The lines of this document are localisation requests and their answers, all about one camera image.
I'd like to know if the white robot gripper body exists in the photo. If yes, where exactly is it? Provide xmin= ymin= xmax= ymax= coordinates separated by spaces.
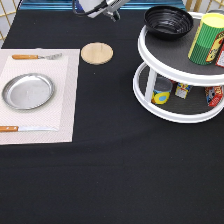
xmin=100 ymin=0 xmax=130 ymax=22

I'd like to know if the black ribbed bowl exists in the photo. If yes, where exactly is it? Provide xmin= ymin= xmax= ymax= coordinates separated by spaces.
xmin=144 ymin=6 xmax=194 ymax=40

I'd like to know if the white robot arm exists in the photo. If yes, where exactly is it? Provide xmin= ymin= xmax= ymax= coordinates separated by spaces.
xmin=72 ymin=0 xmax=130 ymax=22

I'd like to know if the white two-tier lazy Susan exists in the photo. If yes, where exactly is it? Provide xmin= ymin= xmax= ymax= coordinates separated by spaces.
xmin=133 ymin=12 xmax=224 ymax=123

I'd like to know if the round silver metal plate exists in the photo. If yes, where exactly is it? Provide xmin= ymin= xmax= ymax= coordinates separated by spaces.
xmin=2 ymin=73 xmax=55 ymax=110

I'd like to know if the round wooden coaster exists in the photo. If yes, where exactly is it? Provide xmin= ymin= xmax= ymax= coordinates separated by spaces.
xmin=81 ymin=42 xmax=113 ymax=65

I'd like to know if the beige woven placemat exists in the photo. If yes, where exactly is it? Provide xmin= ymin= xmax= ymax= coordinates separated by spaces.
xmin=0 ymin=49 xmax=80 ymax=145

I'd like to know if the yellow and blue can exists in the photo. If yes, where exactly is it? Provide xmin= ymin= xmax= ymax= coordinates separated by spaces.
xmin=151 ymin=77 xmax=173 ymax=104

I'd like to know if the green and yellow canister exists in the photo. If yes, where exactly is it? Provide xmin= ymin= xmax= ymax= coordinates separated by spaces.
xmin=188 ymin=13 xmax=224 ymax=65

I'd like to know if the red raisin box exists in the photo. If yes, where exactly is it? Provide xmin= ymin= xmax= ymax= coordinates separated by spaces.
xmin=215 ymin=39 xmax=224 ymax=68

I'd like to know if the red snack box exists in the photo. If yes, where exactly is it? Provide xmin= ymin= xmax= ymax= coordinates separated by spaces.
xmin=205 ymin=86 xmax=223 ymax=107

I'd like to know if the wooden handled fork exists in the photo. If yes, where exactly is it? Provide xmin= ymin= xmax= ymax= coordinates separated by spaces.
xmin=12 ymin=53 xmax=62 ymax=60

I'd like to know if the wooden handled knife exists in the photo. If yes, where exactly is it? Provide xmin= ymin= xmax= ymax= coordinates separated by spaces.
xmin=0 ymin=126 xmax=57 ymax=132

